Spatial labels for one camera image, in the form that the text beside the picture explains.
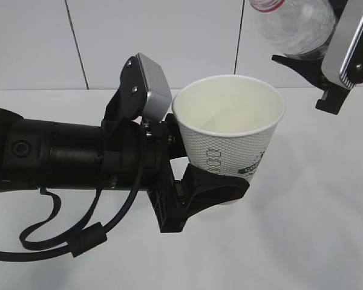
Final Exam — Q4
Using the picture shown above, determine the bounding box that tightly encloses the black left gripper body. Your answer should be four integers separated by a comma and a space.
101, 118, 187, 233

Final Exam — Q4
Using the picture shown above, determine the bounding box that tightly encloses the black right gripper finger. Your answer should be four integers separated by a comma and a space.
271, 55, 329, 91

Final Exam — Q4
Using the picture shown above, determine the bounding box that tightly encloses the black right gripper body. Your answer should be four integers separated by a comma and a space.
315, 82, 352, 114

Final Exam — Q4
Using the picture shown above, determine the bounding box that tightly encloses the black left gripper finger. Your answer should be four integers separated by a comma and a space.
175, 164, 250, 221

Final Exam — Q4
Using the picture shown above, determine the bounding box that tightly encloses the clear water bottle red label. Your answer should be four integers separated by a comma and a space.
249, 0, 337, 60

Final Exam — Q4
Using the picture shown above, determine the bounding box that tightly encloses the white paper cup green logo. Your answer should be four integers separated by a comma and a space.
171, 75, 286, 182

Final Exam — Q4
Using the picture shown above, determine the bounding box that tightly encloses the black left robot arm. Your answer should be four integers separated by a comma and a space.
0, 108, 249, 233

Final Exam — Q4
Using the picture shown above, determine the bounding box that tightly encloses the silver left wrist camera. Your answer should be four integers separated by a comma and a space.
119, 53, 172, 122

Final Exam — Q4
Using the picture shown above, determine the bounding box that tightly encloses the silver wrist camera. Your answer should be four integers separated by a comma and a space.
119, 53, 172, 122
321, 1, 363, 90

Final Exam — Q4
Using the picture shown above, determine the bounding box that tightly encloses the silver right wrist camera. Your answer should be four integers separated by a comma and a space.
321, 1, 363, 90

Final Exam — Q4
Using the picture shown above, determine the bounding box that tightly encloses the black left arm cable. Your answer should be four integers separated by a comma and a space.
0, 141, 145, 262

